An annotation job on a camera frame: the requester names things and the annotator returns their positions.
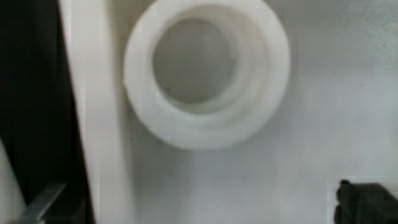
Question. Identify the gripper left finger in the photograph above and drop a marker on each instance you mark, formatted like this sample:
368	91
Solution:
41	204

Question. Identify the white square table top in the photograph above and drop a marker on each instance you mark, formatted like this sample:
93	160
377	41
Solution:
237	106

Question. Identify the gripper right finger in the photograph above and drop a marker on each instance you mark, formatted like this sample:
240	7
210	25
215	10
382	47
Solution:
366	204

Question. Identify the white U-shaped obstacle fence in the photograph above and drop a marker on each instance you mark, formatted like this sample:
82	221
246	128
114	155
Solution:
11	198

